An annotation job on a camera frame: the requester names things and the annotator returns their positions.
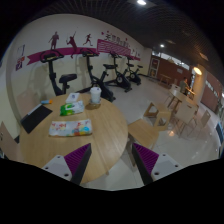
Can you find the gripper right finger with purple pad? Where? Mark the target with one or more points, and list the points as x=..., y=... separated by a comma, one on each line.
x=151, y=165

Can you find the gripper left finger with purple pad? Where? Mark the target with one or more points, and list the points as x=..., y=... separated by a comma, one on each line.
x=72, y=166

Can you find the wooden stool near table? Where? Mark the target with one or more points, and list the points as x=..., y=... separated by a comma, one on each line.
x=144, y=133

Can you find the wooden cube stool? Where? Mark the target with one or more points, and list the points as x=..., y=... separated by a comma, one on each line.
x=161, y=113

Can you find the white chair at right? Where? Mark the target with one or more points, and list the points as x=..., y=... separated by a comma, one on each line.
x=202, y=121

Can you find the green wet wipes pack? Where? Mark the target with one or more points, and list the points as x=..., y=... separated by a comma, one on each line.
x=72, y=108

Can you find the white chair near dining table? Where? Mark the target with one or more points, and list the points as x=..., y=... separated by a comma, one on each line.
x=184, y=114

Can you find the black tablet with case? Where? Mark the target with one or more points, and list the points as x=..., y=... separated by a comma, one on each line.
x=34, y=117

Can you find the round wooden coaster tray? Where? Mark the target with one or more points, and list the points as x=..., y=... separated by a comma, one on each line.
x=92, y=106

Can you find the blue and orange marker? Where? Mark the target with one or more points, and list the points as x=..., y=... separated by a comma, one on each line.
x=46, y=102

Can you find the white tissue pack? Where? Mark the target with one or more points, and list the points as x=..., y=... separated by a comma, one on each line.
x=73, y=97

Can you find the light wooden dining table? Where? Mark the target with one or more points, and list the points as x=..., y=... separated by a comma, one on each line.
x=178, y=97

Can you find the white paper roll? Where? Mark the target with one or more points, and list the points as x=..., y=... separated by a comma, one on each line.
x=95, y=94

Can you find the black exercise bike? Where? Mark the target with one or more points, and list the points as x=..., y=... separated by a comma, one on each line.
x=134, y=77
x=106, y=93
x=121, y=80
x=60, y=87

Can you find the person in green shirt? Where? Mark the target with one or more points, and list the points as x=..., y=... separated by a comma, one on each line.
x=183, y=85

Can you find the black exercise bike far right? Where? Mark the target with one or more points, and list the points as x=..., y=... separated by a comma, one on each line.
x=134, y=77

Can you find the black exercise bike far left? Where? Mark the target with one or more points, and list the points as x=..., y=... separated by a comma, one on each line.
x=60, y=87

